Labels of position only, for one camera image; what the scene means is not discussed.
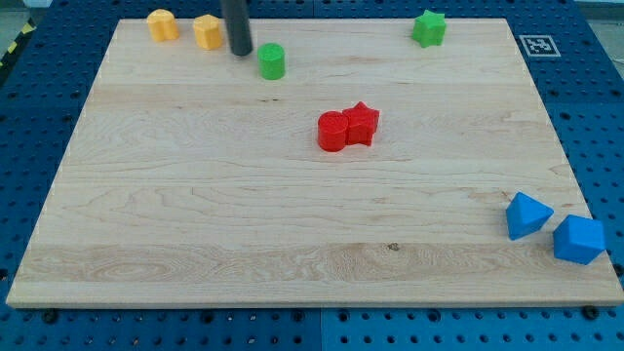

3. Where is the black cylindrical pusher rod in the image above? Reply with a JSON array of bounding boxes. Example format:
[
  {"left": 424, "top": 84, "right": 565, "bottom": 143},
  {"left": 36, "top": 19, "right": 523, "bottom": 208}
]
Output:
[{"left": 220, "top": 0, "right": 253, "bottom": 56}]

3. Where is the yellow hexagon block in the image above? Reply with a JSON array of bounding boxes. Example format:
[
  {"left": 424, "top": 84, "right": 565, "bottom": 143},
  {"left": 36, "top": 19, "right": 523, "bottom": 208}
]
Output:
[{"left": 192, "top": 15, "right": 222, "bottom": 50}]

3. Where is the yellow heart block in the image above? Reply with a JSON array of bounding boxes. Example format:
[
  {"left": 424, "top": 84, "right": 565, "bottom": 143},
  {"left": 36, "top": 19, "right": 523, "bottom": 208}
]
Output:
[{"left": 146, "top": 9, "right": 179, "bottom": 42}]

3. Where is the green cylinder block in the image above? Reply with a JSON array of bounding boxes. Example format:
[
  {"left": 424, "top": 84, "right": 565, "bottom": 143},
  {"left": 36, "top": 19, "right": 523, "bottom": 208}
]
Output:
[{"left": 257, "top": 43, "right": 286, "bottom": 80}]

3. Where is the red cylinder block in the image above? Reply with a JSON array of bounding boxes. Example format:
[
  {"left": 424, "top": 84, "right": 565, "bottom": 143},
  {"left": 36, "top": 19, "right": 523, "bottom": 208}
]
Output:
[{"left": 317, "top": 111, "right": 348, "bottom": 152}]

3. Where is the red star block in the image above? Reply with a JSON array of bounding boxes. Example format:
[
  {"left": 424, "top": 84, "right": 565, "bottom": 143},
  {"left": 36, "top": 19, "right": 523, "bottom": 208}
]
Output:
[{"left": 342, "top": 101, "right": 380, "bottom": 146}]

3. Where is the light wooden board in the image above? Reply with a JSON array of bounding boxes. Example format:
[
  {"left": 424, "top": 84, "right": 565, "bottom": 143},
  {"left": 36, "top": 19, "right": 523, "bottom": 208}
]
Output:
[{"left": 7, "top": 19, "right": 623, "bottom": 309}]

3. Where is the green star block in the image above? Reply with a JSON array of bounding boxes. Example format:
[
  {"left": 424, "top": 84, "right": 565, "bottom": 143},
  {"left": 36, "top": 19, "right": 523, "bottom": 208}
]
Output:
[{"left": 411, "top": 10, "right": 447, "bottom": 48}]

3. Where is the white fiducial marker tag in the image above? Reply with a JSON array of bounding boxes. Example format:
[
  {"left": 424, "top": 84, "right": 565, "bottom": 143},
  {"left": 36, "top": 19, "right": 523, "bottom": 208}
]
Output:
[{"left": 520, "top": 34, "right": 561, "bottom": 58}]

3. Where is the blue triangle block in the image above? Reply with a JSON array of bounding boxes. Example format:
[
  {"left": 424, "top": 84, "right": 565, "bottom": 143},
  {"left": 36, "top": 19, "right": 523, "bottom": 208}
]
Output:
[{"left": 505, "top": 192, "right": 555, "bottom": 241}]

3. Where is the blue cube block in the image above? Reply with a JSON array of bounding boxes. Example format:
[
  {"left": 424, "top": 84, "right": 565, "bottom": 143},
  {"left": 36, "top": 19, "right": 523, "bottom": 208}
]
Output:
[{"left": 553, "top": 214, "right": 605, "bottom": 265}]

